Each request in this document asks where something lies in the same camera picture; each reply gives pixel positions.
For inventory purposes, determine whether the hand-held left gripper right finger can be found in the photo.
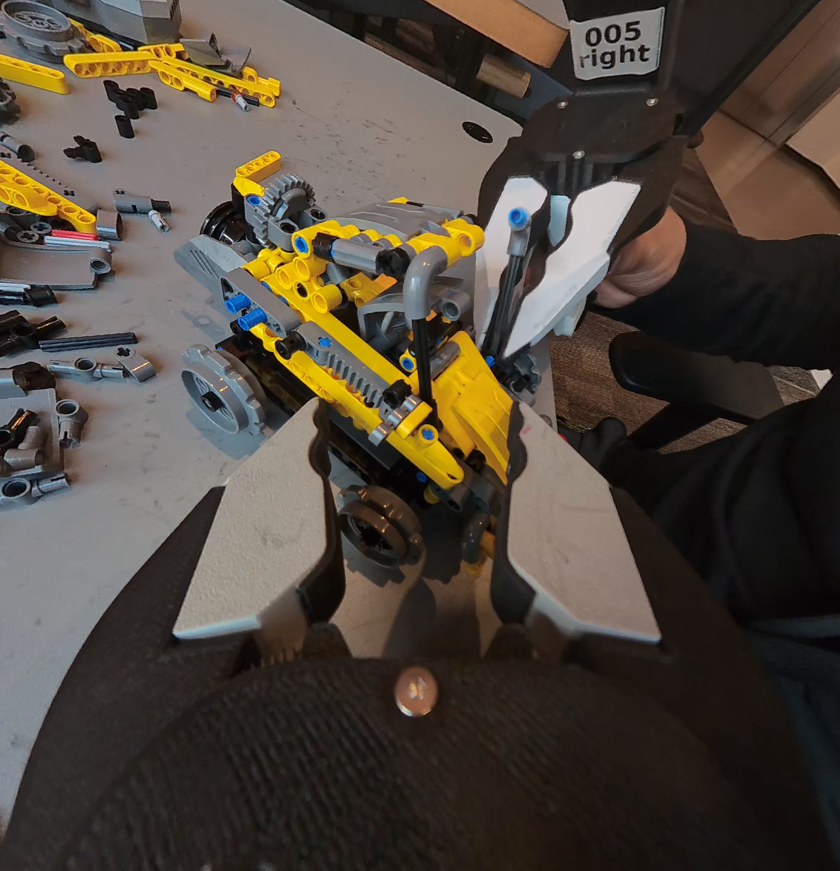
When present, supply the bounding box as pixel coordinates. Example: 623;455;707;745
490;403;663;647

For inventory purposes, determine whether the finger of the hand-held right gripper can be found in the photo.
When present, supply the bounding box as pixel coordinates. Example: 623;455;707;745
474;174;552;356
510;180;643;359

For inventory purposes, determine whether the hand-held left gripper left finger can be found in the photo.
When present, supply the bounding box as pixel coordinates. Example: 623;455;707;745
172;397;347;649

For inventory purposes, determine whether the black long axle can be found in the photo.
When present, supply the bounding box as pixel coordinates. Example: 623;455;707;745
491;253;530;370

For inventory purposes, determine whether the yellow toy vehicle model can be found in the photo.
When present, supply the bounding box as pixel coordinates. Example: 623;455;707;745
173;150;555;567

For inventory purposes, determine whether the yellow beam assembly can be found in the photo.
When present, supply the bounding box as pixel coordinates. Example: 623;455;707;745
62;37;283;110

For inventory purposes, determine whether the person's right forearm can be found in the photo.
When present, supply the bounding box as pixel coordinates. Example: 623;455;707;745
597;220;840;373

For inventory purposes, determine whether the grey desk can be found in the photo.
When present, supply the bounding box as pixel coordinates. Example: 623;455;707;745
0;0;565;821

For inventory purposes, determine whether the person's right hand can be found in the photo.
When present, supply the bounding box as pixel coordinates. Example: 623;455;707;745
592;207;688;311

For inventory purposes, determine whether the black chair armrest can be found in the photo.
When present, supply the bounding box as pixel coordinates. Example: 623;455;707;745
608;331;783;423

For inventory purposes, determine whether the pile of mixed coloured pieces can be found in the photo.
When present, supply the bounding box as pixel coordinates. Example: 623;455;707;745
0;272;157;509

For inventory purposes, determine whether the grey curved panel piece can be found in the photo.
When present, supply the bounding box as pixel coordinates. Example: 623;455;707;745
0;224;115;291

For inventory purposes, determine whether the grey pin connector piece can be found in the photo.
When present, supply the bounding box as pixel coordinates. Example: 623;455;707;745
112;188;173;233

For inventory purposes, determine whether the black connector cluster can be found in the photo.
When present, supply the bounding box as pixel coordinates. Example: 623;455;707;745
103;79;160;121

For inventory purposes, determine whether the grey battery box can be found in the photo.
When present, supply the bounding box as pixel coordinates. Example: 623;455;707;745
86;0;183;39

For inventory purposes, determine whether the thin long yellow beam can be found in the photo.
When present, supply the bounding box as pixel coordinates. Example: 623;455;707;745
0;48;73;95

